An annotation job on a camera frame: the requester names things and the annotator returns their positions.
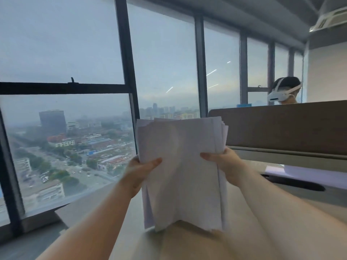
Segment person's right hand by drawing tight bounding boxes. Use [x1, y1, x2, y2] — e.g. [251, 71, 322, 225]
[200, 147, 248, 189]

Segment person's left hand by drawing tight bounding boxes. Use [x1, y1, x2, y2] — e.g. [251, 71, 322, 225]
[122, 155, 163, 198]

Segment stack of white paper sheets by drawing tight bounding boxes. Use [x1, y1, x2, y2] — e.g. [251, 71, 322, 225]
[135, 116, 229, 232]

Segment person's right forearm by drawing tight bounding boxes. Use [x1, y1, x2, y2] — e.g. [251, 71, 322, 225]
[235, 164, 347, 260]

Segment person's left forearm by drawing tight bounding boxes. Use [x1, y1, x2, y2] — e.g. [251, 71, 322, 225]
[36, 178, 139, 260]

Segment brown desk partition panel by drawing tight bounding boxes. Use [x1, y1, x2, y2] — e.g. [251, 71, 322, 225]
[207, 100, 347, 156]

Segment white headset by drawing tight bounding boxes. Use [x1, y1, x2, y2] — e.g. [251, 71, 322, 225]
[267, 79, 302, 103]

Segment white paper sheet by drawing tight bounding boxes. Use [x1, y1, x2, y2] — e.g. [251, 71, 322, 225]
[264, 165, 347, 190]

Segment white ceiling air conditioner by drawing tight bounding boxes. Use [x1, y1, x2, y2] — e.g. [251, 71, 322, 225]
[310, 6, 347, 32]

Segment dark window frame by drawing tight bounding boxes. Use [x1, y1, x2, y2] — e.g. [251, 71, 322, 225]
[0, 0, 305, 237]

